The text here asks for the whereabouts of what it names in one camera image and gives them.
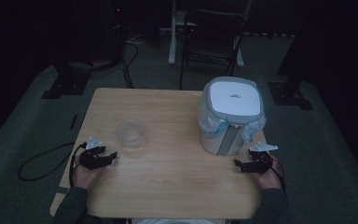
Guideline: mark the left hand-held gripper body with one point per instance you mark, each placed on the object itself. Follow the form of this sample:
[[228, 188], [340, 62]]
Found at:
[[90, 158]]

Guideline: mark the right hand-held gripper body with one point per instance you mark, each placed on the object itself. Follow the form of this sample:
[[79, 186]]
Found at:
[[261, 163]]

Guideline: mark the clear plastic cup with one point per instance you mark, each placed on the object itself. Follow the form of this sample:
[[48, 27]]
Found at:
[[130, 133]]

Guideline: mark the white lidded trash can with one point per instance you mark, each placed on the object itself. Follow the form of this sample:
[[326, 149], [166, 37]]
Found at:
[[233, 99]]

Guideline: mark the person's right hand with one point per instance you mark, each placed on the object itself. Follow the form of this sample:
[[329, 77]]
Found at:
[[268, 179]]

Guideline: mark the person's left hand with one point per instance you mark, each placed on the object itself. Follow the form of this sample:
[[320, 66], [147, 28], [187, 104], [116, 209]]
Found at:
[[84, 175]]

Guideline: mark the small black floor strip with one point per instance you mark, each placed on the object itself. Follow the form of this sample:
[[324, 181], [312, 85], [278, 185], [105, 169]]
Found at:
[[73, 122]]

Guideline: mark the translucent bin liner bag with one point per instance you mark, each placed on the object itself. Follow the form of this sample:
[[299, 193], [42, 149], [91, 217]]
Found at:
[[209, 126]]

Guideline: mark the black folding chair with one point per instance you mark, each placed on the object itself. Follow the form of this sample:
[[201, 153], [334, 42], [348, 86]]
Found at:
[[213, 40]]

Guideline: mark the black stand with base plate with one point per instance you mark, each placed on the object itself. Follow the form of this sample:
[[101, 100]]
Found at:
[[287, 93], [65, 87]]

